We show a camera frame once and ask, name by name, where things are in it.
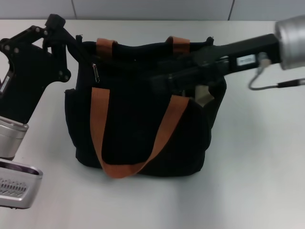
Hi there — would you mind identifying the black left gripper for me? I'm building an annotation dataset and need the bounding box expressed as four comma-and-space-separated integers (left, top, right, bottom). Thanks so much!
0, 13, 72, 125

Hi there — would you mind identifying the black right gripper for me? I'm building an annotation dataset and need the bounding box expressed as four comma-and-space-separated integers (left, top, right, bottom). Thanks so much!
149, 33, 284, 95

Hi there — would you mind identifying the silver zipper pull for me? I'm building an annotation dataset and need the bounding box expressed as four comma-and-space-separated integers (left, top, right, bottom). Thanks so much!
91, 62, 101, 83

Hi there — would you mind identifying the black bag with orange handles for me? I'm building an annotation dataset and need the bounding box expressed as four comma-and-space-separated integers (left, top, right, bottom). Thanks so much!
61, 28, 227, 179

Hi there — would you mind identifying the right gripper cable with connector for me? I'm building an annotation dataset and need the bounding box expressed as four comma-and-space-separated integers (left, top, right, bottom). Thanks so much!
249, 52, 305, 91

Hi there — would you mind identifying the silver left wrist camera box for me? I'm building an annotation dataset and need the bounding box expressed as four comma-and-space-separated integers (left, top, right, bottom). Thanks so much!
0, 158, 44, 209

